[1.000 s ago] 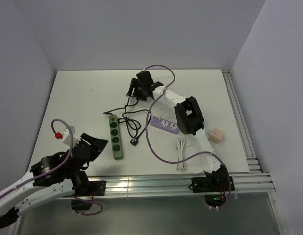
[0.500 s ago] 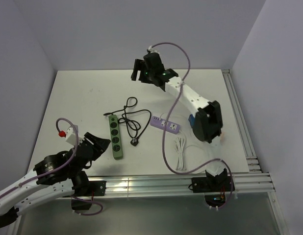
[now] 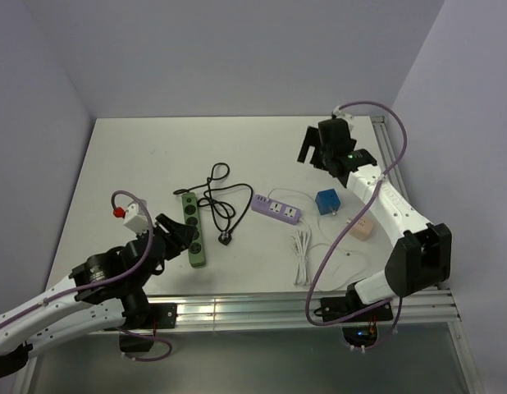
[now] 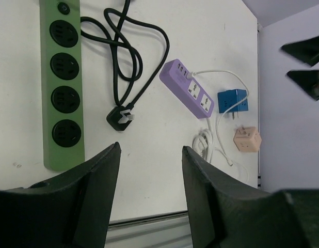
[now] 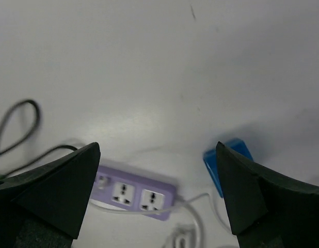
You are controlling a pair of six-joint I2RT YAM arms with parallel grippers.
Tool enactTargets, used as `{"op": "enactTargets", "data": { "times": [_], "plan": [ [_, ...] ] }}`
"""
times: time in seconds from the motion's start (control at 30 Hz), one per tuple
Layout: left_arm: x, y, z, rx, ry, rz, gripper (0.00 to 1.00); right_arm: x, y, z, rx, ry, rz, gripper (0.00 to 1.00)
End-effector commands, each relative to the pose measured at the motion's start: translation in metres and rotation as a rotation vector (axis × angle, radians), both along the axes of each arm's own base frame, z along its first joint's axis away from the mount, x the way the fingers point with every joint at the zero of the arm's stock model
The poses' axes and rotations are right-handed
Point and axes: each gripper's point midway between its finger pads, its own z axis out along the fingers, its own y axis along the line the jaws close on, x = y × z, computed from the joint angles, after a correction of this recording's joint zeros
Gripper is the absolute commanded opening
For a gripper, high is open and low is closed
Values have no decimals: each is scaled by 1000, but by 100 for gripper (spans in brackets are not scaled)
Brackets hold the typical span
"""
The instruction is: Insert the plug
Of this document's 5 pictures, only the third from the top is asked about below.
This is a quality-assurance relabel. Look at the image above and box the blue cube socket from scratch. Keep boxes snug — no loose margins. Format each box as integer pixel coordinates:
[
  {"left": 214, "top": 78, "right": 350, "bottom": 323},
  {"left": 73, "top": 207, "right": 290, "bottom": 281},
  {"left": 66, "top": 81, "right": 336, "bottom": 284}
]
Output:
[{"left": 315, "top": 189, "right": 341, "bottom": 215}]

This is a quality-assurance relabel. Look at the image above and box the white USB cable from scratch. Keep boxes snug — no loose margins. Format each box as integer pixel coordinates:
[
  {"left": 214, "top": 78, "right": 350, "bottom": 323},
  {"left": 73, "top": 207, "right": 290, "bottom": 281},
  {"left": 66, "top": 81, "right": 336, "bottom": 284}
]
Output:
[{"left": 267, "top": 187, "right": 374, "bottom": 291}]

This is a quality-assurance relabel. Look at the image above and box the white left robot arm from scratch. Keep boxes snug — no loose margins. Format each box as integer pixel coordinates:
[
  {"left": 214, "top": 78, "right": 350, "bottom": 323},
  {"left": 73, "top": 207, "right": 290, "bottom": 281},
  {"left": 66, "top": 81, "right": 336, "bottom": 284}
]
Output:
[{"left": 0, "top": 214, "right": 196, "bottom": 378}]

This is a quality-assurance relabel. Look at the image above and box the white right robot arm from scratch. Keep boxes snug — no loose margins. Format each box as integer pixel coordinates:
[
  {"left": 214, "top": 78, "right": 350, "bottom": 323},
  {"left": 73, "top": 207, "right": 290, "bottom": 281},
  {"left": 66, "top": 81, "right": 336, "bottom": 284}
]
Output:
[{"left": 297, "top": 117, "right": 452, "bottom": 327}]

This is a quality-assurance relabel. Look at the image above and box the green power strip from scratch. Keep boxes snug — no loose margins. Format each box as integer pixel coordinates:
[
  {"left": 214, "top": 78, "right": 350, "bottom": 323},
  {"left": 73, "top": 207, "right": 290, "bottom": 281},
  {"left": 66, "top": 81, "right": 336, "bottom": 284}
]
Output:
[{"left": 180, "top": 192, "right": 208, "bottom": 269}]

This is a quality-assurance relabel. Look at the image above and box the purple power strip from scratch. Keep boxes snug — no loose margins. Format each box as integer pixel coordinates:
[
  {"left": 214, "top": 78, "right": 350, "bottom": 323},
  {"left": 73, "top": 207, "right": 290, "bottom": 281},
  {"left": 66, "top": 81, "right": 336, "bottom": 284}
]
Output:
[{"left": 250, "top": 195, "right": 302, "bottom": 226}]

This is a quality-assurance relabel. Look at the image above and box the pink cube socket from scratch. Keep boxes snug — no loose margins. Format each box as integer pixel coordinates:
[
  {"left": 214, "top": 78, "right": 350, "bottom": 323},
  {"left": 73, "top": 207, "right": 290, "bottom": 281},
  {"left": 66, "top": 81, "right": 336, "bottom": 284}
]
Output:
[{"left": 347, "top": 216, "right": 375, "bottom": 241}]

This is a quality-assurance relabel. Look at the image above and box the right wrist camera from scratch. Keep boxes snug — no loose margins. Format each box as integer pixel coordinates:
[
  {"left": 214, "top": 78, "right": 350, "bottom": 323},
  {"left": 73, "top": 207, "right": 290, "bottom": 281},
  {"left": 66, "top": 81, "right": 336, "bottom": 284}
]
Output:
[{"left": 331, "top": 106, "right": 354, "bottom": 131}]

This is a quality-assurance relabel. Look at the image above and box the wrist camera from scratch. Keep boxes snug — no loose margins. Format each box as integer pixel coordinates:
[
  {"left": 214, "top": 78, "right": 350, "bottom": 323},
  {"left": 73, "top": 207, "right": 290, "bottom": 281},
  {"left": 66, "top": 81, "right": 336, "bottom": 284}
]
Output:
[
  {"left": 331, "top": 106, "right": 354, "bottom": 131},
  {"left": 123, "top": 201, "right": 148, "bottom": 236}
]

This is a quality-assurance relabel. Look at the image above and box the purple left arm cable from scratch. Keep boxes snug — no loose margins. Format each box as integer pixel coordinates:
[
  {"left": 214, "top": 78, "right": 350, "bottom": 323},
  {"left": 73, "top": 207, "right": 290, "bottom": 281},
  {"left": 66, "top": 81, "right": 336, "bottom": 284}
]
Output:
[{"left": 0, "top": 190, "right": 173, "bottom": 363}]

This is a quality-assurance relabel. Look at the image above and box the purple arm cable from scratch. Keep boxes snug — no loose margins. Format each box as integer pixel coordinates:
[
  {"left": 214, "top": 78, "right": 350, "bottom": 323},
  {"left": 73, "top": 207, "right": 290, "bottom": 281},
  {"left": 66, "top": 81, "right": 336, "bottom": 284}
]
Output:
[
  {"left": 0, "top": 190, "right": 173, "bottom": 363},
  {"left": 304, "top": 99, "right": 410, "bottom": 350}
]

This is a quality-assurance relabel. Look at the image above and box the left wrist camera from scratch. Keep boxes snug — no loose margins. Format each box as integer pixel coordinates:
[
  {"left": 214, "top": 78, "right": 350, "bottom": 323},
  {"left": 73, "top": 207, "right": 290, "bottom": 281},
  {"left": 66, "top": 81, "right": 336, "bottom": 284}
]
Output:
[{"left": 123, "top": 201, "right": 148, "bottom": 236}]

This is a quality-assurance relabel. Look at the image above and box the black power cord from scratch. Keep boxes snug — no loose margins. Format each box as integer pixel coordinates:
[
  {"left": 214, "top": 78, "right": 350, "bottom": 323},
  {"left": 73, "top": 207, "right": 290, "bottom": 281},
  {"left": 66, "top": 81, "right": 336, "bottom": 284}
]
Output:
[{"left": 172, "top": 162, "right": 254, "bottom": 247}]

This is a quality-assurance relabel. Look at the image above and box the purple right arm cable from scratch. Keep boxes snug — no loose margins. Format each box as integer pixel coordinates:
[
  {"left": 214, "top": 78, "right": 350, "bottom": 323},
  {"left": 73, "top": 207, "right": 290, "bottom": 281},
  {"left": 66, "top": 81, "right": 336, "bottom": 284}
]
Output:
[{"left": 304, "top": 99, "right": 410, "bottom": 350}]

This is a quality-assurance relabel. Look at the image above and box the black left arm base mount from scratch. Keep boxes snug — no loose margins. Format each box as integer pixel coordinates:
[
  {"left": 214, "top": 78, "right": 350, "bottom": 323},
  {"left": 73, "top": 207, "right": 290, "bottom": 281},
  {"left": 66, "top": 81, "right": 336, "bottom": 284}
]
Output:
[{"left": 118, "top": 303, "right": 177, "bottom": 357}]

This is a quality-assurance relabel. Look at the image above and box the aluminium table frame rail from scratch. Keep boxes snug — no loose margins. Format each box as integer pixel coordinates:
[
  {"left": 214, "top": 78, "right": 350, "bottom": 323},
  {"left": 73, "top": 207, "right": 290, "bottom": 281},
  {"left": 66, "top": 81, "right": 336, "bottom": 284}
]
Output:
[{"left": 13, "top": 117, "right": 483, "bottom": 393}]

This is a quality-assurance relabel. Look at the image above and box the white power strip cord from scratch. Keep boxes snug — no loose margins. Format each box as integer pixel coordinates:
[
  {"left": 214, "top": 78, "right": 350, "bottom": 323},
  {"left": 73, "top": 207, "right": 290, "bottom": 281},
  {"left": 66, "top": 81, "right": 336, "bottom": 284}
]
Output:
[{"left": 289, "top": 217, "right": 316, "bottom": 286}]

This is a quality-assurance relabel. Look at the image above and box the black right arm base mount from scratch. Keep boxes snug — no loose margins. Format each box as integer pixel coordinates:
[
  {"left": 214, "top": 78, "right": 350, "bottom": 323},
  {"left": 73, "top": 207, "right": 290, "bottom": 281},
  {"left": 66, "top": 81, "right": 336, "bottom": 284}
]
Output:
[{"left": 313, "top": 296, "right": 395, "bottom": 353}]

